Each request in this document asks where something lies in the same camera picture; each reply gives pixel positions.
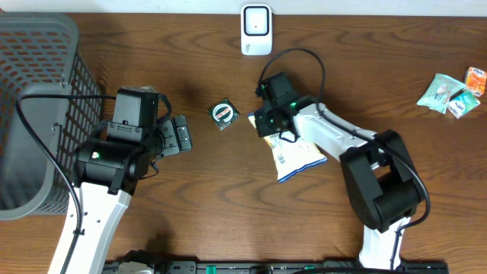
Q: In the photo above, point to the teal white packet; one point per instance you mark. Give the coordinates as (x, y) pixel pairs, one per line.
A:
(462, 103)

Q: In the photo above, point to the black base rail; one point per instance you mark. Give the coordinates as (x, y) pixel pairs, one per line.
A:
(140, 261)

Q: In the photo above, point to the dark green Zam-Buk box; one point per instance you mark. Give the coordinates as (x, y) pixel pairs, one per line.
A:
(223, 114)

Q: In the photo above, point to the black plastic mesh basket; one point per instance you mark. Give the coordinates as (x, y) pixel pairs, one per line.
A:
(41, 64)

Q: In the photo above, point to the green snack packet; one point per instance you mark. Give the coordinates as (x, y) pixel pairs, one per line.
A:
(439, 93)

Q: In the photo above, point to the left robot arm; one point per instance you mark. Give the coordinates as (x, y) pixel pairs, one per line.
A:
(106, 173)

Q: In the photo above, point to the white barcode scanner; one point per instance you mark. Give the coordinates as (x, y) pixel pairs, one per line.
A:
(256, 30)

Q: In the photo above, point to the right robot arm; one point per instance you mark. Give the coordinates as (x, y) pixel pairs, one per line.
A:
(383, 186)

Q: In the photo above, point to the large orange white snack bag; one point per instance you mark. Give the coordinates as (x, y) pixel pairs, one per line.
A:
(292, 158)

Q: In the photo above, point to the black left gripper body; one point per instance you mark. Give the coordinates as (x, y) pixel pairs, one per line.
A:
(173, 140)

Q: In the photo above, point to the orange red snack packet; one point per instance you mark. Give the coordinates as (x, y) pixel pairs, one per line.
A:
(475, 81)

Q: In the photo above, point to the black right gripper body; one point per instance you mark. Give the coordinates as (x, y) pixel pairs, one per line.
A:
(265, 123)

